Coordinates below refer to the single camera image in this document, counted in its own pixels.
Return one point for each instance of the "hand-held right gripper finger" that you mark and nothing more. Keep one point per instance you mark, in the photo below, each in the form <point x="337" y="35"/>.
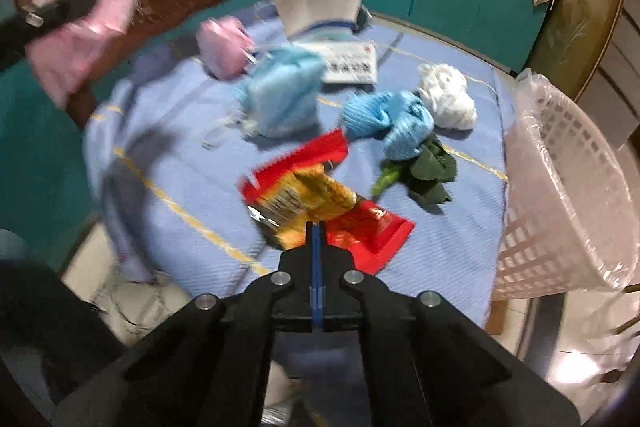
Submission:
<point x="321" y="287"/>
<point x="312" y="287"/>

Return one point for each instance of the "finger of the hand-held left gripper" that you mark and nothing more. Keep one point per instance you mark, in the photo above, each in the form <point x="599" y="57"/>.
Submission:
<point x="65" y="7"/>

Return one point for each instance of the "red snack packet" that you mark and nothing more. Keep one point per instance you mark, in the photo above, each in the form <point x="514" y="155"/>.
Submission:
<point x="375" y="232"/>

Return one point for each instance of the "yellow snack packet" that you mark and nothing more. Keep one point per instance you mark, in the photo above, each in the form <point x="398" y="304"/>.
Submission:
<point x="305" y="202"/>

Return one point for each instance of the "dark green cloth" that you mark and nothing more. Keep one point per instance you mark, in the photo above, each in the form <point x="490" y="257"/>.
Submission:
<point x="430" y="172"/>

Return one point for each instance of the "pink tissue pack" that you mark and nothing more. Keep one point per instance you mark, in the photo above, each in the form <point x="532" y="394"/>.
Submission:
<point x="222" y="47"/>

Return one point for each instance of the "clear plastic wrapper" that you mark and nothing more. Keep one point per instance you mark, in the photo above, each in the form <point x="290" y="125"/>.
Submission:
<point x="220" y="134"/>

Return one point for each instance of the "blue cloth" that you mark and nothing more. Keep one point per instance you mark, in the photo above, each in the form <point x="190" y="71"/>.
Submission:
<point x="175" y="167"/>
<point x="385" y="119"/>

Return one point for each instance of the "light blue tissue pack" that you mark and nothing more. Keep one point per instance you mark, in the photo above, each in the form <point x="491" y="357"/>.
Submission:
<point x="282" y="92"/>

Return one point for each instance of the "white medicine box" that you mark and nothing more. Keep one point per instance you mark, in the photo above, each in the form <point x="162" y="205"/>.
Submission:
<point x="350" y="64"/>

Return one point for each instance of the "white paper cup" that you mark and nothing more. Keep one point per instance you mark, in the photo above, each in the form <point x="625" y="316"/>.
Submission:
<point x="315" y="9"/>

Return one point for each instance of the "wooden framed glass door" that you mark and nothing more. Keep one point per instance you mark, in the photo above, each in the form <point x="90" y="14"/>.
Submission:
<point x="580" y="7"/>

